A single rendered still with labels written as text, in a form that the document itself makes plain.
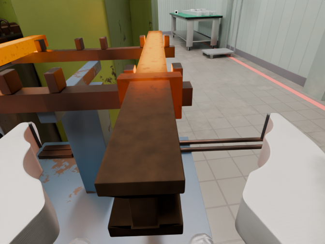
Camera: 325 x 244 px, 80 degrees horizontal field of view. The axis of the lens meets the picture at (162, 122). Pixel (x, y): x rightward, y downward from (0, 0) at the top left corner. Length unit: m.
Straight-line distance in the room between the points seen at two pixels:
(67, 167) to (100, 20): 0.40
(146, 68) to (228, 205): 1.21
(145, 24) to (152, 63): 0.87
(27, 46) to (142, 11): 0.70
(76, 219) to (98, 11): 0.51
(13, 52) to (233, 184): 1.33
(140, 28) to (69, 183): 0.81
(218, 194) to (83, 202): 1.05
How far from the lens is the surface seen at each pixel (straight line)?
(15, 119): 0.69
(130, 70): 0.19
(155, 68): 0.18
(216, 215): 1.28
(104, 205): 0.42
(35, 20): 0.72
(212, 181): 1.44
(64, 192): 0.47
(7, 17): 1.18
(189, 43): 5.24
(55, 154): 0.55
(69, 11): 0.67
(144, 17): 1.06
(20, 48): 0.43
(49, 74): 0.21
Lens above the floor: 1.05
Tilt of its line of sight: 31 degrees down
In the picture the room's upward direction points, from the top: 2 degrees counter-clockwise
